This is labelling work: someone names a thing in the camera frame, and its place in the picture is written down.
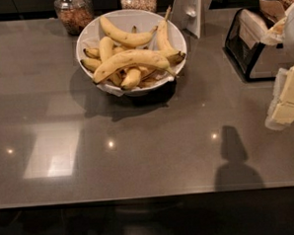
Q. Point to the white standing card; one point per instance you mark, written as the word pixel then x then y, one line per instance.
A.
pixel 189 15

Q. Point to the top yellow banana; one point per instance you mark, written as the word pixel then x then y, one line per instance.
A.
pixel 125 38

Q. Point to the large front yellow banana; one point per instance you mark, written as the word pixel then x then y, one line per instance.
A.
pixel 131 58

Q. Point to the white paper liner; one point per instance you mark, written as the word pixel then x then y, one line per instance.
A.
pixel 151 78

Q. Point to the white bowl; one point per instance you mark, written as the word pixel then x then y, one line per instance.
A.
pixel 136 21

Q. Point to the small lower yellow banana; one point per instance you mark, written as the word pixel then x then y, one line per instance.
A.
pixel 132 78

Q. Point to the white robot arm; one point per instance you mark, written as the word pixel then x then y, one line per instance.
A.
pixel 288 34

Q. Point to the middle left yellow banana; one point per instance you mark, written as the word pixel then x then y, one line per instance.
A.
pixel 105 51

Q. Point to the left glass jar with nuts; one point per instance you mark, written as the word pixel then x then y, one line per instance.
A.
pixel 75 15

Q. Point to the far left banana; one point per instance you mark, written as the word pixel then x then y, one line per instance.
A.
pixel 92 60

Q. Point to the right glass jar with grains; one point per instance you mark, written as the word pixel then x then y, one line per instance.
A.
pixel 145 5

